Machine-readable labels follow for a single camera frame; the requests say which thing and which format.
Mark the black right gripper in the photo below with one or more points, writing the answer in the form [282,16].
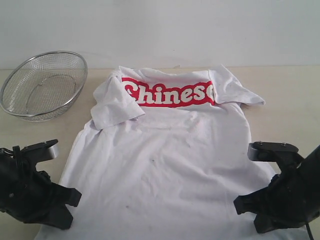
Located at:
[290,200]

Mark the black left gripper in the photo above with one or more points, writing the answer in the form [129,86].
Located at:
[30,196]

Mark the white t-shirt red print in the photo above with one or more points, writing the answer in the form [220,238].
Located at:
[163,158]

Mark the metal mesh basket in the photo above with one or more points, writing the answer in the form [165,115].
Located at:
[44,86]

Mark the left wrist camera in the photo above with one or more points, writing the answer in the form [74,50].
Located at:
[41,152]

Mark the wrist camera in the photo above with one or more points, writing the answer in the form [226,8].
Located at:
[260,151]
[41,152]

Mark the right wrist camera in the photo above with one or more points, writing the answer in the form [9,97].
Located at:
[260,151]

